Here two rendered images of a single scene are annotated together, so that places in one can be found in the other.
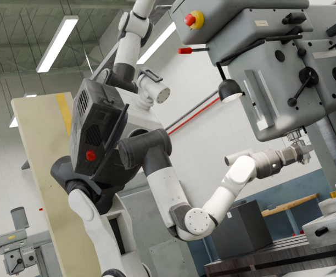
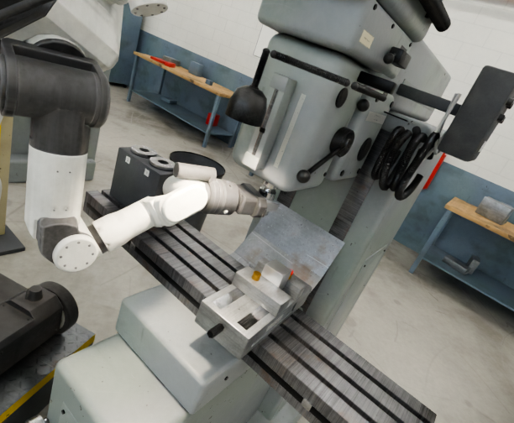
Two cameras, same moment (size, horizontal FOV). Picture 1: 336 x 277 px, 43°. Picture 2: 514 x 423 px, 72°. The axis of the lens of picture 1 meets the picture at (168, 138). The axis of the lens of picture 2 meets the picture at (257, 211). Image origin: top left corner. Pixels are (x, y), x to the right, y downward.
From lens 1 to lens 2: 0.79 m
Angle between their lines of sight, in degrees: 41
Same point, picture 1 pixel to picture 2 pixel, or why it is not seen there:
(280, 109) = (284, 164)
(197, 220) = (76, 254)
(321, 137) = not seen: hidden behind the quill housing
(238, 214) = (156, 182)
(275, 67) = (325, 112)
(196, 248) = (125, 57)
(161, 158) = (70, 137)
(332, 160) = not seen: hidden behind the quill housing
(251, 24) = (356, 33)
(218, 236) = (122, 176)
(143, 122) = (81, 33)
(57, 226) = not seen: outside the picture
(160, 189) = (40, 183)
